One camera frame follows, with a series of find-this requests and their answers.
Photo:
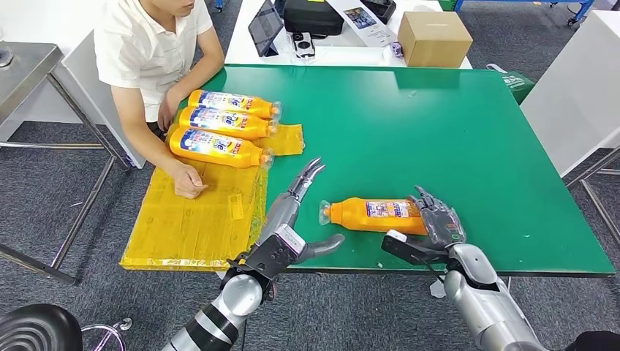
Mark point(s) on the black tablet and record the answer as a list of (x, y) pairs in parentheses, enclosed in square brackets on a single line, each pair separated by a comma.
[(265, 22)]

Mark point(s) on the steel table leg frame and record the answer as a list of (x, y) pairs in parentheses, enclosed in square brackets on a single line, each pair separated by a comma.
[(602, 209)]

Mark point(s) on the stainless steel table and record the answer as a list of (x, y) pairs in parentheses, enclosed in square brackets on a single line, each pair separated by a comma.
[(24, 72)]

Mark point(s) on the chrome stool base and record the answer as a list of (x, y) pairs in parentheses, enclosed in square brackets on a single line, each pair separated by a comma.
[(124, 324)]

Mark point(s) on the blue wheeled cart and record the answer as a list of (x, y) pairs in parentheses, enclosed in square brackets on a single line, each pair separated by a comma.
[(585, 8)]

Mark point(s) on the black round stool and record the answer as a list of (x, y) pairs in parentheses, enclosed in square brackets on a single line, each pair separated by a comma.
[(598, 341), (38, 329)]

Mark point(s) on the black flat case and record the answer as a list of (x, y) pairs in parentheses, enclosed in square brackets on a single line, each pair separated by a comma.
[(381, 7)]

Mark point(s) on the white table foot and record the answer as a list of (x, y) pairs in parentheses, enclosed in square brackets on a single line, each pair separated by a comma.
[(436, 289)]

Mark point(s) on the person's left hand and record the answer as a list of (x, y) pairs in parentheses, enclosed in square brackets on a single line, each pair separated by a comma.
[(167, 111)]

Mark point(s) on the green crate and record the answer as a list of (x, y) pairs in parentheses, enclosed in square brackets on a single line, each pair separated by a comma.
[(450, 4)]

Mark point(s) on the printed paper leaflet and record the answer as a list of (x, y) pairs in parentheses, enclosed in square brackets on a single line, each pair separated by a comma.
[(369, 26)]

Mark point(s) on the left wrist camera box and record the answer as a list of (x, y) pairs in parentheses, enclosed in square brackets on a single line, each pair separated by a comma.
[(276, 254)]

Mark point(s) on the black carry case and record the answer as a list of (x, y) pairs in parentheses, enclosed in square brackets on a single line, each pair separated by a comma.
[(312, 16)]

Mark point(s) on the person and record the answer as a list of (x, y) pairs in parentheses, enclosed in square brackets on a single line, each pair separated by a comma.
[(140, 48)]

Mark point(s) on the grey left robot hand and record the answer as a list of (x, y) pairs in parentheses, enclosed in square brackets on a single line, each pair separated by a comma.
[(281, 215)]

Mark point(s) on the small purple packet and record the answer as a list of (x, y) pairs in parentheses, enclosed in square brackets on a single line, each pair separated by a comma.
[(396, 49)]

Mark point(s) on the orange detergent bottle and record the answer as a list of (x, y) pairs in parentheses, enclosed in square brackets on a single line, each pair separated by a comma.
[(218, 122), (353, 215), (213, 148), (227, 102)]

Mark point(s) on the person's right forearm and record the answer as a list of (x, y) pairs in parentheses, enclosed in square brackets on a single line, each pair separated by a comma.
[(150, 143)]

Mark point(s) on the person's right hand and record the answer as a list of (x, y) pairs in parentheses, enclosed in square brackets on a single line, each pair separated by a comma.
[(186, 181)]

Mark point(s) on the brown cardboard box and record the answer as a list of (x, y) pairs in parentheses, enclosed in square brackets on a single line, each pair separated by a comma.
[(434, 39)]

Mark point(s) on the person's left forearm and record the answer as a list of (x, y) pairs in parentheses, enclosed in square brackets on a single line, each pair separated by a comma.
[(193, 80)]

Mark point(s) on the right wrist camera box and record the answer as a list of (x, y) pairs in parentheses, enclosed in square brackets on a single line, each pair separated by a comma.
[(411, 249)]

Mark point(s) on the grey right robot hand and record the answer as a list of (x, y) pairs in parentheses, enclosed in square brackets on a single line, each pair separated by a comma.
[(441, 223)]

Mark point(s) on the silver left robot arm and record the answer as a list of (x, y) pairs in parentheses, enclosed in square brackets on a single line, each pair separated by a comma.
[(237, 298)]

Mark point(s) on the white device with black lenses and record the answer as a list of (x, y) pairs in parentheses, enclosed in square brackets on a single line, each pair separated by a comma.
[(303, 46)]

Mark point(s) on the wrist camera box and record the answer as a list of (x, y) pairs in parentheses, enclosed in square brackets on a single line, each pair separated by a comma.
[(411, 249), (276, 254)]

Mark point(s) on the round metal object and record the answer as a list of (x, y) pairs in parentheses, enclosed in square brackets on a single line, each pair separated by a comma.
[(5, 54)]

